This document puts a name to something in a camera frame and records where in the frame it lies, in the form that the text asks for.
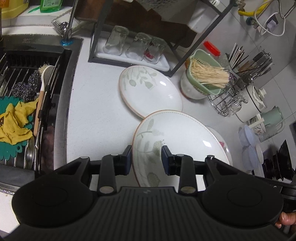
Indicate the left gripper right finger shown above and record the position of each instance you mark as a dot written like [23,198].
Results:
[211,169]

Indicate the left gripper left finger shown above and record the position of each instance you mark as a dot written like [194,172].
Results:
[107,169]

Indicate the large rose pattern plate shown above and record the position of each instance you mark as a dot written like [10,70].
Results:
[222,143]

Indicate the leaf pattern plate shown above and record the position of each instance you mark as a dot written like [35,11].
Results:
[145,90]
[182,134]

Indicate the person's right hand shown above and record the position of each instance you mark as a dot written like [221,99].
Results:
[286,219]

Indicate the stack of plastic lids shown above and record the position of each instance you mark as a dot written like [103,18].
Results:
[252,155]

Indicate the yellow cloth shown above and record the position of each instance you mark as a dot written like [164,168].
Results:
[15,119]

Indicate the white bowl under colander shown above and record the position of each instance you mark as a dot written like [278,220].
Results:
[188,90]

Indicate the steel wool scrubber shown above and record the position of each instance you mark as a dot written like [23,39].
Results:
[27,90]

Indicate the green colander with noodles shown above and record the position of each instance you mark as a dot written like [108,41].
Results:
[206,74]

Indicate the green chopstick holder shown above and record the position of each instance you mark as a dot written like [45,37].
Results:
[244,70]

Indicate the red lid plastic jar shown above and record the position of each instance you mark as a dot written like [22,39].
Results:
[220,57]

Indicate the upside-down drinking glass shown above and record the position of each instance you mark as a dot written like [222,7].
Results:
[138,46]
[154,50]
[116,40]

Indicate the chrome faucet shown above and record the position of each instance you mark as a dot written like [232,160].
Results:
[67,29]

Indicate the black metal dish rack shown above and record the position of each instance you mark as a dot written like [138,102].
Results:
[101,26]

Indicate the green soap bottle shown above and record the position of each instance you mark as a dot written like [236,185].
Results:
[50,6]

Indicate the yellow detergent jug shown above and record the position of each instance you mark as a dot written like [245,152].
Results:
[12,8]

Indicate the wire glass rack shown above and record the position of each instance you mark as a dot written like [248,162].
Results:
[229,101]

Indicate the wooden handle dish brush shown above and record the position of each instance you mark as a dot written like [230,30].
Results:
[45,72]

